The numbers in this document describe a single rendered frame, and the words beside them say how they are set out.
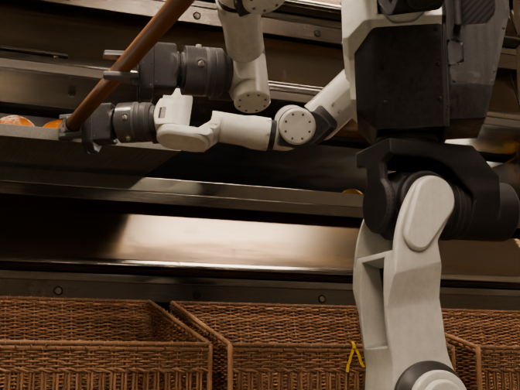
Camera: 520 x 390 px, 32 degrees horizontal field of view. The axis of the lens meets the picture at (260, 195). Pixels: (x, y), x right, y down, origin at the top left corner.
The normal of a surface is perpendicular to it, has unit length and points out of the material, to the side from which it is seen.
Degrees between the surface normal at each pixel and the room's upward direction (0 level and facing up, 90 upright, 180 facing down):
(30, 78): 172
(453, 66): 90
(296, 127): 110
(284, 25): 90
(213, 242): 70
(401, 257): 90
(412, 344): 90
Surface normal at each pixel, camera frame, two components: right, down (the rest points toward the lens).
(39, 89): 0.05, 0.95
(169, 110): -0.19, -0.55
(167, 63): 0.24, -0.18
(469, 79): -0.13, -0.19
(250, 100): 0.09, 0.86
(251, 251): 0.35, -0.51
